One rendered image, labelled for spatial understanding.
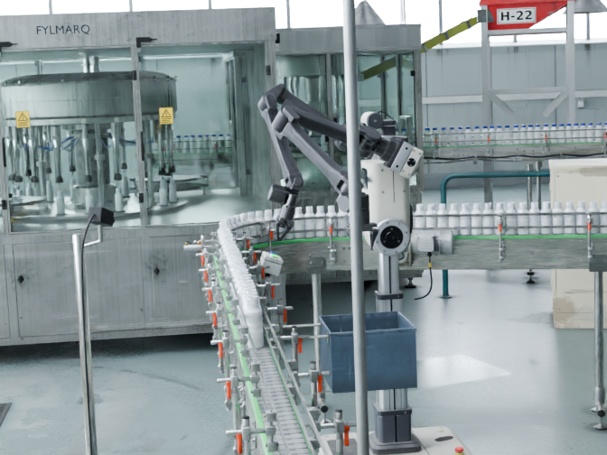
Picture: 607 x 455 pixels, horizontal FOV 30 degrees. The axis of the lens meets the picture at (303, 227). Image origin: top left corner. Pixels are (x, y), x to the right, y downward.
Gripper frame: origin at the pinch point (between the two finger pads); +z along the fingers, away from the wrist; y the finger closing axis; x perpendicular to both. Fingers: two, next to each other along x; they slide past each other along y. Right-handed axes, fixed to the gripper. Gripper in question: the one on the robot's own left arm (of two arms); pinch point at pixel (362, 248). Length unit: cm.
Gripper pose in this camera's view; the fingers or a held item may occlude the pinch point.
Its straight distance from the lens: 414.1
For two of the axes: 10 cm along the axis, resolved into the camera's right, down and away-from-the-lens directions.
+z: 0.3, 9.9, 1.1
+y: 9.9, -0.5, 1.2
